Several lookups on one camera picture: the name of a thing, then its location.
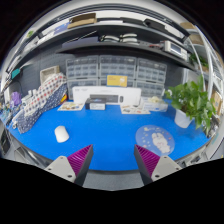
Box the checkered fabric bundle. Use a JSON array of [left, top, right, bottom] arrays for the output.
[[17, 73, 67, 134]]

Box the middle grey drawer cabinet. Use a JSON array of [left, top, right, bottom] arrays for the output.
[[99, 55, 136, 87]]

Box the white instrument on shelf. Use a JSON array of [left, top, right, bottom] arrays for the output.
[[161, 40, 188, 61]]

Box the dark wall shelf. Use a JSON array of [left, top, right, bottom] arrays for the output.
[[7, 20, 193, 72]]

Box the yellow label card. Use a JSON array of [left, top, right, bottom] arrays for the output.
[[106, 75, 127, 87]]

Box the white computer mouse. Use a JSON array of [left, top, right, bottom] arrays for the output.
[[54, 126, 69, 143]]

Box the white keyboard box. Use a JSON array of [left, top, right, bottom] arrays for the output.
[[72, 86, 141, 105]]

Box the right picture card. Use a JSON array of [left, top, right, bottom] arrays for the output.
[[120, 105, 149, 115]]

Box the right grey drawer cabinet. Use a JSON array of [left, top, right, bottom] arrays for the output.
[[136, 58, 167, 97]]

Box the cardboard box on shelf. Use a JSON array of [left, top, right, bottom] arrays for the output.
[[67, 13, 97, 29]]

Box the green potted plant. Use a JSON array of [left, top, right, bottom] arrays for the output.
[[165, 75, 216, 135]]

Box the tissue box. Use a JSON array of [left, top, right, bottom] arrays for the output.
[[142, 96, 168, 112]]

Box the small black white box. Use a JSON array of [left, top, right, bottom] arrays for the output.
[[85, 98, 106, 110]]

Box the left picture card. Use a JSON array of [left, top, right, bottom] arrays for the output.
[[58, 102, 84, 111]]

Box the purple toy figure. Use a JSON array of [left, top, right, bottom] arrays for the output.
[[11, 92, 21, 106]]

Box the grey drawer cabinet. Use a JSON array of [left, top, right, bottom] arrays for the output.
[[66, 55, 98, 99], [136, 58, 167, 97], [99, 55, 136, 87]]

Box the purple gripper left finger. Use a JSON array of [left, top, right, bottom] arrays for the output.
[[45, 145, 93, 186]]

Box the blue desk mat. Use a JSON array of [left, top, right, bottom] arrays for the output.
[[9, 105, 208, 171]]

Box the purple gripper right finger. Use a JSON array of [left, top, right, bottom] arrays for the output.
[[134, 145, 181, 185]]

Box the white basket crate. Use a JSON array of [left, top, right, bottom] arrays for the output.
[[40, 66, 60, 84]]

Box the picture card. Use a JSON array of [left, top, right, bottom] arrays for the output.
[[120, 105, 149, 115], [58, 102, 84, 111]]

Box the round cartoon mouse pad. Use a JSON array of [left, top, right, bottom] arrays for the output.
[[135, 125, 175, 156]]

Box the left grey drawer cabinet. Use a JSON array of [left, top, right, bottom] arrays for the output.
[[66, 55, 98, 99]]

